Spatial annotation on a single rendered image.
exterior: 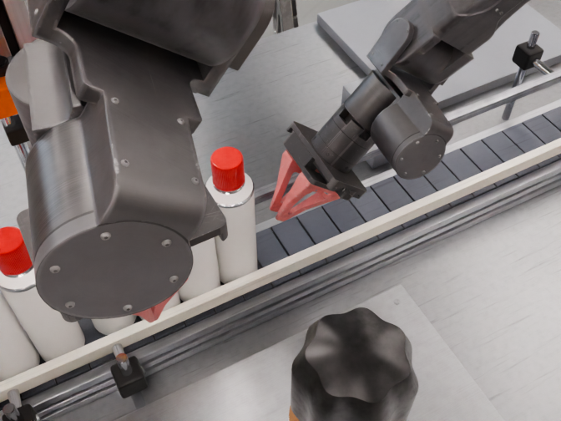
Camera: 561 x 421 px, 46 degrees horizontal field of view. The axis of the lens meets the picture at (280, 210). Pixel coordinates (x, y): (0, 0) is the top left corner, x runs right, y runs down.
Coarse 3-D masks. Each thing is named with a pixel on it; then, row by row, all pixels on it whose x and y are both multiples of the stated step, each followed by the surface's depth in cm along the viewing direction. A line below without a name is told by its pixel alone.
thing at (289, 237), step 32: (512, 128) 98; (544, 128) 98; (448, 160) 94; (480, 160) 94; (544, 160) 94; (384, 192) 90; (416, 192) 90; (480, 192) 90; (288, 224) 87; (320, 224) 87; (352, 224) 87; (416, 224) 89; (256, 288) 81; (192, 320) 78; (128, 352) 76
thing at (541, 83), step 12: (528, 84) 92; (540, 84) 92; (552, 84) 94; (492, 96) 90; (504, 96) 90; (516, 96) 91; (468, 108) 89; (480, 108) 89; (492, 108) 90; (456, 120) 88; (372, 156) 85; (264, 192) 80
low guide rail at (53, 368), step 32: (512, 160) 89; (448, 192) 86; (384, 224) 83; (288, 256) 79; (320, 256) 81; (224, 288) 77; (160, 320) 74; (96, 352) 72; (0, 384) 69; (32, 384) 70
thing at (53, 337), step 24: (0, 240) 60; (0, 264) 60; (24, 264) 61; (0, 288) 62; (24, 288) 62; (24, 312) 65; (48, 312) 66; (48, 336) 69; (72, 336) 72; (48, 360) 73
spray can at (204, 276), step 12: (192, 252) 70; (204, 252) 71; (204, 264) 72; (216, 264) 75; (192, 276) 73; (204, 276) 74; (216, 276) 76; (180, 288) 76; (192, 288) 75; (204, 288) 76; (180, 300) 79
